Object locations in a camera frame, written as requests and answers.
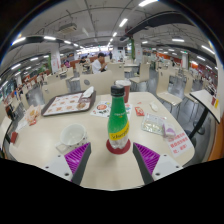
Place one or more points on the white side table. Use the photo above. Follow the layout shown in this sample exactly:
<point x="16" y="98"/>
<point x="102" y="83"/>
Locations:
<point x="205" y="100"/>

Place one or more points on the colourful printed leaflet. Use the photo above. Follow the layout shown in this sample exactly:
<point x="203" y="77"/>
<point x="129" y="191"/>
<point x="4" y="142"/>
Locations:
<point x="100" y="109"/>

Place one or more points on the white crumpled napkin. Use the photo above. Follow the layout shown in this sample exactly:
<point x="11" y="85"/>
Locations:
<point x="87" y="92"/>

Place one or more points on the dark food tray, paper liner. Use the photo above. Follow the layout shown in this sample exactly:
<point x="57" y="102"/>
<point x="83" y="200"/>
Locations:
<point x="66" y="104"/>

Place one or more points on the green drink bottle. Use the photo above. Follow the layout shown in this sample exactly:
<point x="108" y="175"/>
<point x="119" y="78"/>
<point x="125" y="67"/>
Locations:
<point x="118" y="120"/>

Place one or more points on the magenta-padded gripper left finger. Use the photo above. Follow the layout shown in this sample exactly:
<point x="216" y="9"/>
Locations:
<point x="56" y="165"/>

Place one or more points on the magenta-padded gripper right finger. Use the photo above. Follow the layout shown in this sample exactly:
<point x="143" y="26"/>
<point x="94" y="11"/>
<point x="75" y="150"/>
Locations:
<point x="165" y="165"/>

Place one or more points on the group of ceiling lights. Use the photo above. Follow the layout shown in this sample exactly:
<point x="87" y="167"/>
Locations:
<point x="50" y="37"/>

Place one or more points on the red paper cup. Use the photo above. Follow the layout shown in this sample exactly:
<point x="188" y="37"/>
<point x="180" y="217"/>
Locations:
<point x="126" y="90"/>

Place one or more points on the flat round red coaster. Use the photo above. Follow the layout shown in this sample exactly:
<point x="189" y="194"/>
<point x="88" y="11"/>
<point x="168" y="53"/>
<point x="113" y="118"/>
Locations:
<point x="118" y="151"/>

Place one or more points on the person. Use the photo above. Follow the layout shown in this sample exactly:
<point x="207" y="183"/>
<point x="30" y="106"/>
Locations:
<point x="98" y="65"/>
<point x="83" y="60"/>

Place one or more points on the food wrapper with fries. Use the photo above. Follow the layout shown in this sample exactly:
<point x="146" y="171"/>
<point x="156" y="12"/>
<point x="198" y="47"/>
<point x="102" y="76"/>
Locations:
<point x="32" y="115"/>

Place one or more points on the white polka-dot mug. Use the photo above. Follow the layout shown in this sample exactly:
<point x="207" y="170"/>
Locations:
<point x="71" y="136"/>

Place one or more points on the group of beige chairs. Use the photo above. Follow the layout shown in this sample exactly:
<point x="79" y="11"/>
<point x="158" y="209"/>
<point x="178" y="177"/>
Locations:
<point x="100" y="81"/>

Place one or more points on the clear plastic bag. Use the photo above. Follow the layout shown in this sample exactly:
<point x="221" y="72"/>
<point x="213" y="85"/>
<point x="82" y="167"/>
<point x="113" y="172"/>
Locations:
<point x="152" y="124"/>

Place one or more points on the red sauce packet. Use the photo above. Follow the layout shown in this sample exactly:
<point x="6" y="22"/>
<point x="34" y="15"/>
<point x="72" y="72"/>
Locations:
<point x="139" y="111"/>

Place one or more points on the ceiling air conditioner unit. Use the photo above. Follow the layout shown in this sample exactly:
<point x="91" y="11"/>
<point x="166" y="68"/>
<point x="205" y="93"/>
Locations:
<point x="67" y="28"/>

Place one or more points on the white sign, red print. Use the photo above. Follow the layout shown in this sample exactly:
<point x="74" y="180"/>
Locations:
<point x="179" y="145"/>

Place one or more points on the small white packet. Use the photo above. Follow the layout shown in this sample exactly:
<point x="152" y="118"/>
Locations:
<point x="154" y="106"/>

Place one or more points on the white printed paper sheet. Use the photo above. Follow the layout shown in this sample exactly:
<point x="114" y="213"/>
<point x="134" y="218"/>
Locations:
<point x="21" y="124"/>

